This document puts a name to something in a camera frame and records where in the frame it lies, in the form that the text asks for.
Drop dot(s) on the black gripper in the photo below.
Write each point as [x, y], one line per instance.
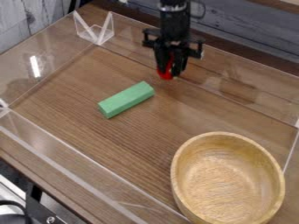
[180, 49]

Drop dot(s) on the red plush strawberry toy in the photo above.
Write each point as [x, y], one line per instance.
[167, 73]

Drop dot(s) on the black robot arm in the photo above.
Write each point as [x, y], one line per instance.
[175, 19]

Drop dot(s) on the green rectangular block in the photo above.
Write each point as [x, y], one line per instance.
[126, 99]

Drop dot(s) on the wooden bowl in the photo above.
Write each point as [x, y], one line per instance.
[227, 180]

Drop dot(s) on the clear acrylic tray enclosure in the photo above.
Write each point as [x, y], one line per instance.
[106, 166]

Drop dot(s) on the black metal table frame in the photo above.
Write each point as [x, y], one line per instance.
[46, 210]

